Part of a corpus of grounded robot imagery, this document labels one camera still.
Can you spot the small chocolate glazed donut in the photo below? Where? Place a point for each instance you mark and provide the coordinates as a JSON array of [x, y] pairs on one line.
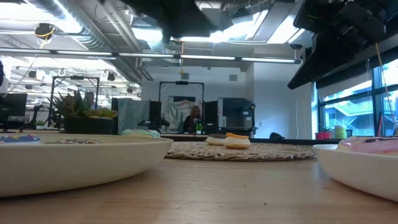
[[214, 140]]

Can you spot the white orange iced donut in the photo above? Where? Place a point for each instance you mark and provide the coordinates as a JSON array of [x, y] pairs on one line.
[[236, 143]]

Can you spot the green iced donut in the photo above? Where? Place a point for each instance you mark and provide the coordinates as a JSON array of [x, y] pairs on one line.
[[140, 133]]

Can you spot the large chocolate sprinkle donut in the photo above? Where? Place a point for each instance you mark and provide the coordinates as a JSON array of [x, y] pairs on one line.
[[73, 141]]

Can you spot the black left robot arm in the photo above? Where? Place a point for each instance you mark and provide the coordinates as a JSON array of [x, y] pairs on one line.
[[180, 18]]

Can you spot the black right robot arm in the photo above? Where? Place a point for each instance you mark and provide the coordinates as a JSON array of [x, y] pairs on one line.
[[329, 56]]

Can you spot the person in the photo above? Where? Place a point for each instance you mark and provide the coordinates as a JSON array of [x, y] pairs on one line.
[[90, 98], [191, 121]]

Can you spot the small green plant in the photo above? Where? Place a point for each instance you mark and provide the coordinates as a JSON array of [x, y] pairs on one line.
[[199, 127]]

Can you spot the draped light cloth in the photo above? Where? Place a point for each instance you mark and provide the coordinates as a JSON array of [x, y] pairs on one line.
[[174, 113]]

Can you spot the grey machine cabinet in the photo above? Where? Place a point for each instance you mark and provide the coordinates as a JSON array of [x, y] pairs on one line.
[[234, 113]]

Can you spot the grey partition panel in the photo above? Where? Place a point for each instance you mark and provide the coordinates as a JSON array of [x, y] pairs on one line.
[[132, 113]]

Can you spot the round woven straw mat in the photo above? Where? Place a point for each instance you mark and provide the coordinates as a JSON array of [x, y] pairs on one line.
[[264, 152]]

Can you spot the long linear ceiling lamp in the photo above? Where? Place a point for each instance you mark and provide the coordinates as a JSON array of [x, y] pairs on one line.
[[146, 55]]

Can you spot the yellow-green plant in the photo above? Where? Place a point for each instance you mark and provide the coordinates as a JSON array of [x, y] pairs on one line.
[[102, 112]]

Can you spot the black plant pot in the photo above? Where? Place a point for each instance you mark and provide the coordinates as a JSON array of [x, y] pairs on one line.
[[88, 126]]

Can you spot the red box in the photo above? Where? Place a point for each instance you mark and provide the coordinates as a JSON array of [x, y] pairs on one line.
[[321, 136]]

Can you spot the green succulent plant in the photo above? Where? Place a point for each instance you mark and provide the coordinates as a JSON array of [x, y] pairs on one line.
[[70, 105]]

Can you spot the white round plate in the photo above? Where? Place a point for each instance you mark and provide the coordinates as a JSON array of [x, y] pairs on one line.
[[77, 168], [357, 174]]

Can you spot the yellow-green cylinder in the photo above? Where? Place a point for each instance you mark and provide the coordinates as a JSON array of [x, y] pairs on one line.
[[340, 132]]

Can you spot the pink iced donut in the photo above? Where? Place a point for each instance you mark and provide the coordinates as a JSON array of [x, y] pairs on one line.
[[373, 146]]

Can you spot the blue iced donut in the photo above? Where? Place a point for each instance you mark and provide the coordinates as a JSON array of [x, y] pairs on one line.
[[18, 139]]

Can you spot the black monitor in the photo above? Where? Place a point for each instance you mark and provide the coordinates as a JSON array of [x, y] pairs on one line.
[[12, 104]]

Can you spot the black stand frame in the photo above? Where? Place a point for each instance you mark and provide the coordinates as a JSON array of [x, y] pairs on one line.
[[76, 77], [182, 82]]

